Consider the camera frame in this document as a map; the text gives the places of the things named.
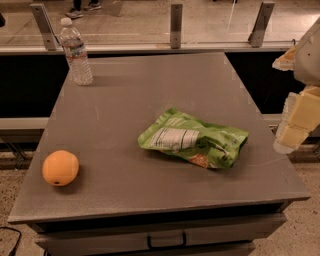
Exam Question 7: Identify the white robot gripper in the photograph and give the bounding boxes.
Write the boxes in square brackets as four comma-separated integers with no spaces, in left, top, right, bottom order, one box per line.
[272,17,320,154]

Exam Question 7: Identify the middle metal railing bracket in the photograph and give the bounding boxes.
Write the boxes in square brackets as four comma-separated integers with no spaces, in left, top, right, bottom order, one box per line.
[170,4,183,49]

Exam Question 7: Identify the left metal railing bracket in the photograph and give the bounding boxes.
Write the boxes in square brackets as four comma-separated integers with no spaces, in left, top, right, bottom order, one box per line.
[30,3,59,51]

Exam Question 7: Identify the black drawer handle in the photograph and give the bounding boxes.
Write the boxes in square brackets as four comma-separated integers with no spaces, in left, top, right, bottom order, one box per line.
[147,232,187,250]

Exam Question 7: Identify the metal railing bracket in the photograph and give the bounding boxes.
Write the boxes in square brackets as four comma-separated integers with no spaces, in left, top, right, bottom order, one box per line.
[248,0,275,48]
[30,3,59,51]
[170,4,183,49]

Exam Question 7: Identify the right metal railing bracket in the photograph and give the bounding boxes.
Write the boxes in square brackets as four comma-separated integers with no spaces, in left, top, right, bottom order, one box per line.
[248,0,275,48]

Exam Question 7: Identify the green rice chip bag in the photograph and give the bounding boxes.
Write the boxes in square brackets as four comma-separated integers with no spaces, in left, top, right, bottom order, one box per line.
[138,108,249,169]

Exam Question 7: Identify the black floor cable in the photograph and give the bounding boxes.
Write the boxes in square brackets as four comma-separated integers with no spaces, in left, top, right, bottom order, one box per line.
[0,226,23,256]

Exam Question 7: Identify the grey table drawer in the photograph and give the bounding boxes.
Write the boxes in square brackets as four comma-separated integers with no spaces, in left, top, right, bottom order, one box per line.
[35,213,287,256]

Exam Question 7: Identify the person's shoes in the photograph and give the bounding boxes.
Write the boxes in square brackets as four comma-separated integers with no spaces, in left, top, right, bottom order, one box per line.
[65,0,101,19]

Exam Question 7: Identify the clear plastic water bottle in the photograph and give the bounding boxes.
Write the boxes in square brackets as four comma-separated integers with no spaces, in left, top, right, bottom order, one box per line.
[59,17,93,85]

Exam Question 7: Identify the orange fruit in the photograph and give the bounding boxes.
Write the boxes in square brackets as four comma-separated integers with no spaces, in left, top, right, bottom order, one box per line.
[42,150,79,186]

